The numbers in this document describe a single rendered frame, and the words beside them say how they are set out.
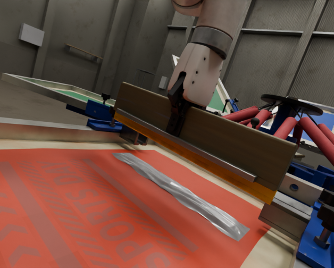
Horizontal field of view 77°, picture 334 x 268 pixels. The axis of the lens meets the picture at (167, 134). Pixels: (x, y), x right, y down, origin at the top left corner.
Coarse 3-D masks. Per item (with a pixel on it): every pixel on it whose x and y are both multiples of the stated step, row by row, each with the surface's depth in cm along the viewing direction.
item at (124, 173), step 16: (0, 160) 35; (16, 160) 37; (32, 160) 38; (96, 160) 48; (112, 160) 51; (144, 160) 59; (160, 160) 64; (128, 176) 45; (176, 176) 55; (192, 176) 59
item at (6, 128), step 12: (0, 120) 42; (12, 120) 45; (24, 120) 47; (0, 132) 42; (12, 132) 44; (24, 132) 45; (36, 132) 47; (48, 132) 49; (60, 132) 51; (72, 132) 54; (84, 132) 56; (96, 132) 59; (108, 132) 62; (156, 144) 79; (180, 156) 73; (300, 264) 28
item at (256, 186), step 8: (128, 120) 52; (144, 128) 49; (160, 136) 46; (176, 144) 43; (192, 152) 41; (200, 160) 39; (208, 160) 38; (216, 168) 37; (232, 176) 36; (248, 184) 34; (256, 184) 33; (264, 192) 32; (272, 192) 32
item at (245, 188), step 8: (120, 120) 54; (136, 128) 50; (152, 136) 47; (160, 144) 46; (168, 144) 44; (176, 152) 43; (184, 152) 42; (192, 160) 40; (208, 168) 38; (224, 176) 36; (232, 184) 36; (240, 184) 35; (248, 192) 34; (256, 192) 33; (264, 200) 32
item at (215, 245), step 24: (144, 192) 40; (168, 192) 44; (216, 192) 53; (168, 216) 35; (192, 216) 38; (240, 216) 44; (216, 240) 33; (240, 240) 35; (0, 264) 19; (192, 264) 26; (216, 264) 28; (240, 264) 29
